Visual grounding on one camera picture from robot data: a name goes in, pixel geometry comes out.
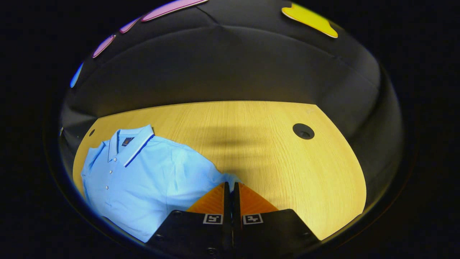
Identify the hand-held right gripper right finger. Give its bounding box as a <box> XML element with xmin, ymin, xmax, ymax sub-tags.
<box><xmin>232</xmin><ymin>182</ymin><xmax>321</xmax><ymax>254</ymax></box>

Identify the light blue T-shirt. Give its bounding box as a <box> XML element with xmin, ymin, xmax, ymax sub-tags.
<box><xmin>80</xmin><ymin>124</ymin><xmax>243</xmax><ymax>243</ymax></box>

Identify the black backdrop cloth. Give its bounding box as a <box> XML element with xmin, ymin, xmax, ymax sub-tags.
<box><xmin>59</xmin><ymin>0</ymin><xmax>405</xmax><ymax>213</ymax></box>

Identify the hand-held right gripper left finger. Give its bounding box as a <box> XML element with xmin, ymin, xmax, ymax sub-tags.
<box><xmin>146</xmin><ymin>182</ymin><xmax>233</xmax><ymax>254</ymax></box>

